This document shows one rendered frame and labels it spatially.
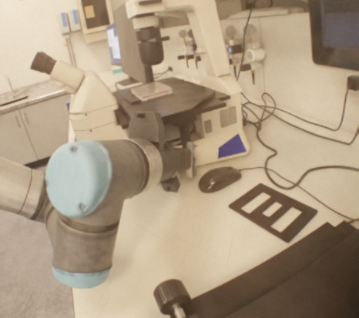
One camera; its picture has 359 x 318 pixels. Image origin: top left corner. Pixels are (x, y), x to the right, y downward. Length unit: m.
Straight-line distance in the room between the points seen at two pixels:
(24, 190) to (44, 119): 2.36
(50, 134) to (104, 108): 2.26
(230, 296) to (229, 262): 0.14
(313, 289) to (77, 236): 0.29
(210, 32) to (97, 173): 0.54
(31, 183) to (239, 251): 0.38
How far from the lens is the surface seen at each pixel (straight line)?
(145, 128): 0.43
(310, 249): 0.38
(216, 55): 0.74
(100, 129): 0.60
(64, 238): 0.36
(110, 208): 0.33
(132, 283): 0.47
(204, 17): 0.73
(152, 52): 0.67
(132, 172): 0.34
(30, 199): 0.45
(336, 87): 0.91
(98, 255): 0.36
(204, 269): 0.46
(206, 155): 0.70
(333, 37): 0.26
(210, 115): 0.69
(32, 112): 2.79
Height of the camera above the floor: 1.12
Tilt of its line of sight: 24 degrees down
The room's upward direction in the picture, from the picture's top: 10 degrees counter-clockwise
